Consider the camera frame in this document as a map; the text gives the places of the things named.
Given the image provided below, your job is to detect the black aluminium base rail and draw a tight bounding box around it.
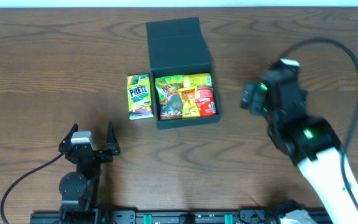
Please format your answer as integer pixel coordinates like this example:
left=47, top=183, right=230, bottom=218
left=29, top=208, right=332, bottom=224

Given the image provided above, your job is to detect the Pretz snack box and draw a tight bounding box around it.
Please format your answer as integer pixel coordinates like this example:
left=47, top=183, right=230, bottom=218
left=127, top=73, right=154, bottom=120

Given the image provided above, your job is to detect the yellow orange snack packet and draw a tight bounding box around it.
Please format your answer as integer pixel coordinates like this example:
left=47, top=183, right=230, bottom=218
left=178, top=85, right=201, bottom=118

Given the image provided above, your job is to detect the black gift box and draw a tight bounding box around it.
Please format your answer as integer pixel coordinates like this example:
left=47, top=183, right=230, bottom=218
left=146, top=17, right=221, bottom=129

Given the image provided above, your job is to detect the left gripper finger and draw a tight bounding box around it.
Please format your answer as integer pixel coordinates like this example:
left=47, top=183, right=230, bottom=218
left=105, top=121, right=121, bottom=155
left=60, top=123, right=78, bottom=145

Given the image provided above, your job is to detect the yellow snack can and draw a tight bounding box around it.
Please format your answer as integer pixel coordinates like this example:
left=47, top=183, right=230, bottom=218
left=183, top=73, right=213, bottom=87

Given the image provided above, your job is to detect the green Haribo gummy bag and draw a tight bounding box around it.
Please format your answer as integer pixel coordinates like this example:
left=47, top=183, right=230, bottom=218
left=155, top=75, right=183, bottom=120

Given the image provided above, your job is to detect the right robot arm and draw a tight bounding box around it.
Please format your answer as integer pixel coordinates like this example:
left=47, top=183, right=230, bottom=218
left=241, top=68, right=358, bottom=223

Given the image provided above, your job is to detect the red Pringles can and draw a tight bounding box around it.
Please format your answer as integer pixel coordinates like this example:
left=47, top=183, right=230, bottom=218
left=196, top=86, right=217, bottom=117

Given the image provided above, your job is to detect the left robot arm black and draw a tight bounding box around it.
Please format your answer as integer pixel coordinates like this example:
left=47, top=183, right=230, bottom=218
left=57, top=122, right=121, bottom=224

